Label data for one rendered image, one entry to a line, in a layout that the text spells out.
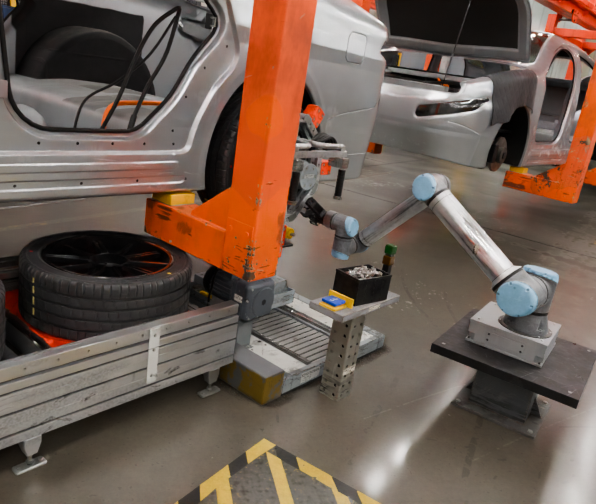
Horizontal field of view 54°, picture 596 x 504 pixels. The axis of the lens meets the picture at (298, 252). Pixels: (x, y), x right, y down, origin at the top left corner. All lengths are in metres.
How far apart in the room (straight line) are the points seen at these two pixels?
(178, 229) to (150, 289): 0.41
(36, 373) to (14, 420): 0.15
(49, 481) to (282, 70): 1.53
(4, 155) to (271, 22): 0.99
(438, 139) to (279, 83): 3.12
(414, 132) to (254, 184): 3.10
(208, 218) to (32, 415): 0.97
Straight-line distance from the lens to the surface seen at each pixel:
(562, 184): 5.99
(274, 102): 2.11
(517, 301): 2.49
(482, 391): 2.81
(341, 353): 2.50
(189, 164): 2.59
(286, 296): 3.20
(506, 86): 5.32
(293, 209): 2.99
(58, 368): 1.99
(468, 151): 5.19
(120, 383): 2.16
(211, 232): 2.37
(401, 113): 5.17
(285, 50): 2.13
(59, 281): 2.22
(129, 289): 2.18
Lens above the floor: 1.33
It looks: 17 degrees down
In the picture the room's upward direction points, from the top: 9 degrees clockwise
